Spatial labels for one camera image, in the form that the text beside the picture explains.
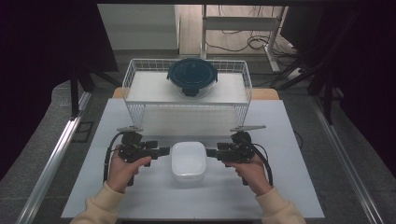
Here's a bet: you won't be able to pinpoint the hand-held gripper cable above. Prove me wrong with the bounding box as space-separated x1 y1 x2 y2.
103 132 126 183
251 143 275 187

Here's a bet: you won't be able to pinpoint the black metal stand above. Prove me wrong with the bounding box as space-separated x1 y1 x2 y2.
270 8 359 126
69 62 123 120

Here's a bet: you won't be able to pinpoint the person's left hand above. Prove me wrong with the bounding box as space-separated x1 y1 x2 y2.
106 144 153 194

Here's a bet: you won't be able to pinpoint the white metal desk frame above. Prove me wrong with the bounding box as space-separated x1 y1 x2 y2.
200 4 288 73

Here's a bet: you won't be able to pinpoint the white wire rack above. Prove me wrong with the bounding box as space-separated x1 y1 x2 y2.
121 58 253 138

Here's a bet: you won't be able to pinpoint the black floor cables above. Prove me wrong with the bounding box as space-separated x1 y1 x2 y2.
205 4 302 60

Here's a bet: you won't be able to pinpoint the white cabinet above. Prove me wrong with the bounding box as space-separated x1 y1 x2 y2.
97 3 181 51

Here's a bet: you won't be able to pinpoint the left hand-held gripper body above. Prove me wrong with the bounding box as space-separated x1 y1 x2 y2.
116 125 154 187

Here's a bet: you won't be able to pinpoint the dark blue round lidded container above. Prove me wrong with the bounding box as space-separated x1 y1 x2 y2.
166 57 219 100

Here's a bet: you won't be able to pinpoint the person's right hand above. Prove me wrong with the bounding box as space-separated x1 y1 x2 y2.
223 153 274 197

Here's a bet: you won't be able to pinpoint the wooden table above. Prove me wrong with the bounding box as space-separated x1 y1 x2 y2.
111 87 280 101

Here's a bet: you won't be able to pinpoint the black cable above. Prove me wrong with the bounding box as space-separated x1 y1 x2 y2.
293 129 304 150

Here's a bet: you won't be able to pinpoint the aluminium rail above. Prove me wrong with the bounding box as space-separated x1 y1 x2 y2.
15 91 93 224
311 94 386 224

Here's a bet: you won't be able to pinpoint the left hand-held gripper cable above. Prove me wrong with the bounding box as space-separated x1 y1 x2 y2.
103 132 126 183

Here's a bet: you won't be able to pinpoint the black floor bracket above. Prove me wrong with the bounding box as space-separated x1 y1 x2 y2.
72 120 95 144

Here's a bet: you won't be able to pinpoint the right hand-held gripper cable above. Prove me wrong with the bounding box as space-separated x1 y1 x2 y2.
251 143 275 187

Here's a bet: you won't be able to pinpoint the white square container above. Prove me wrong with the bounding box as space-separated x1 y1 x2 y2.
171 141 207 183

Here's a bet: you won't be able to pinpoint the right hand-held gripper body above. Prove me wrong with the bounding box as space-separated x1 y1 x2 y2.
217 125 267 187

